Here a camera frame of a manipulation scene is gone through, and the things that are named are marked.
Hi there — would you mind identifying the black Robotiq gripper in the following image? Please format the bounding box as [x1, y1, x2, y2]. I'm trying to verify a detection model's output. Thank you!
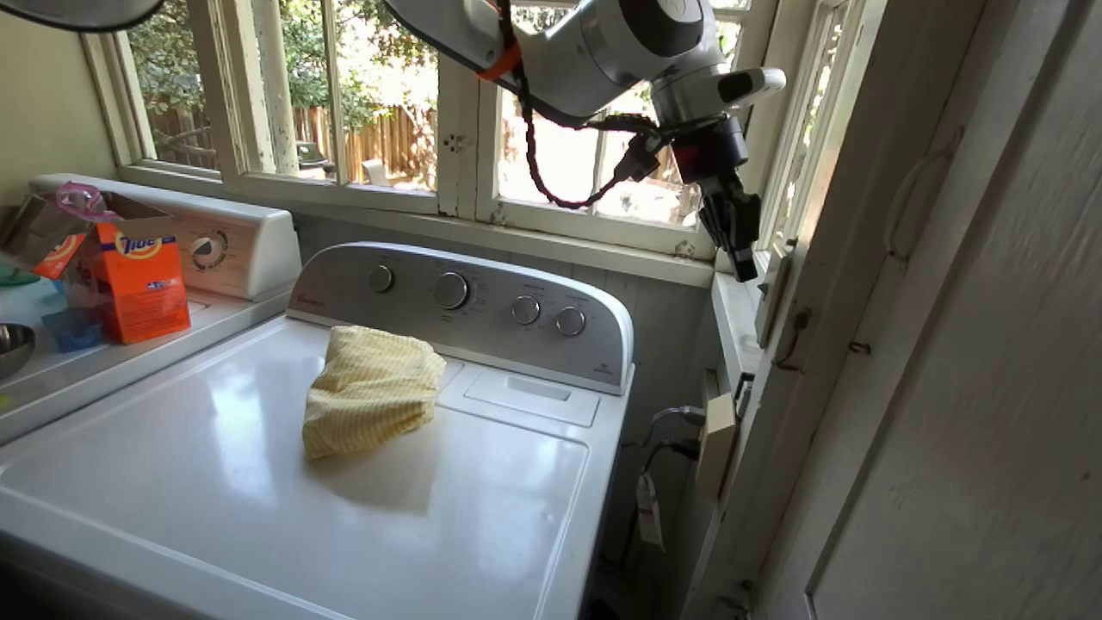
[668, 105, 763, 281]

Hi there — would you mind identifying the black door hook latch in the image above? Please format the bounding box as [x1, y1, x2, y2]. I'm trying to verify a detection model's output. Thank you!
[772, 304, 816, 374]

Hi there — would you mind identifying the white wooden door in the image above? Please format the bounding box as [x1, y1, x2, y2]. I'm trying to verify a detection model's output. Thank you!
[681, 0, 1102, 620]

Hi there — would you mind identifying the wooden garden fence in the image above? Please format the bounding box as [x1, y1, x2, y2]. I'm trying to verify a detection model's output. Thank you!
[144, 101, 442, 194]

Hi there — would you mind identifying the white washing machine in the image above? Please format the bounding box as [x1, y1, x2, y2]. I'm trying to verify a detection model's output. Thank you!
[0, 236, 642, 620]

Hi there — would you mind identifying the yellow striped cloth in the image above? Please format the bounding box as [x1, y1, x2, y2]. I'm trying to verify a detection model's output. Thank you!
[300, 319, 448, 472]

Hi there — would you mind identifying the white dryer on left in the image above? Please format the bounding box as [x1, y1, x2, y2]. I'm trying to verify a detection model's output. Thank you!
[0, 169, 308, 449]

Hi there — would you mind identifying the round washer dial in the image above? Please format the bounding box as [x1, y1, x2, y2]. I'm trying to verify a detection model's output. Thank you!
[186, 231, 230, 274]

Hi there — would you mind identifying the orange detergent box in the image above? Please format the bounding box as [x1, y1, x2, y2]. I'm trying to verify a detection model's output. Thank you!
[92, 234, 193, 348]

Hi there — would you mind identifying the pink purple plastic bag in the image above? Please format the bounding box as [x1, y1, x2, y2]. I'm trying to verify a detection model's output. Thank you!
[48, 184, 125, 234]

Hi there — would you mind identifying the blue plastic container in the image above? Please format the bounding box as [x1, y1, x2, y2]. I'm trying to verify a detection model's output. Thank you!
[40, 305, 106, 353]

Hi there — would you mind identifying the teal plastic item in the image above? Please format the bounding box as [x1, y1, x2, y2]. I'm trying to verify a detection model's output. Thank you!
[0, 265, 71, 335]

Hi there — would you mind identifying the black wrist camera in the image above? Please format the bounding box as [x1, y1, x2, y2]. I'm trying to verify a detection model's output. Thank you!
[614, 115, 681, 187]

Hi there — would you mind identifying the red black braided cable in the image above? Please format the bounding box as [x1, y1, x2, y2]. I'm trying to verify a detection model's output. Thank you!
[493, 0, 653, 212]

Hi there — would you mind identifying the white window frame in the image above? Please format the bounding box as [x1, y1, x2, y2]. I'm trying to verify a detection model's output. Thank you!
[84, 0, 890, 293]

